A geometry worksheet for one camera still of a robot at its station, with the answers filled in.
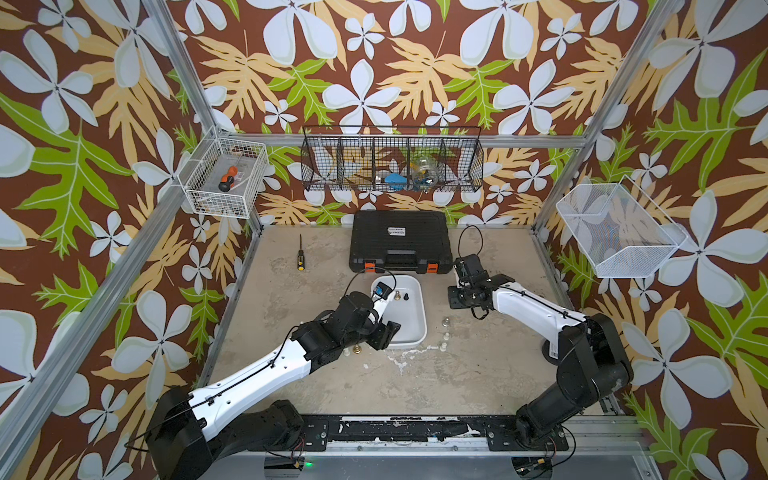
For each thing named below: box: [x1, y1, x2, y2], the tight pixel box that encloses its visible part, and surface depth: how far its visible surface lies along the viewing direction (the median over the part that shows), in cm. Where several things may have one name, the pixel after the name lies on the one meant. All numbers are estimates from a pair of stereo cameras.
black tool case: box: [349, 210, 453, 274], surface depth 109 cm
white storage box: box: [370, 275, 428, 349], surface depth 97 cm
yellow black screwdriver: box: [297, 234, 305, 271], surface depth 110 cm
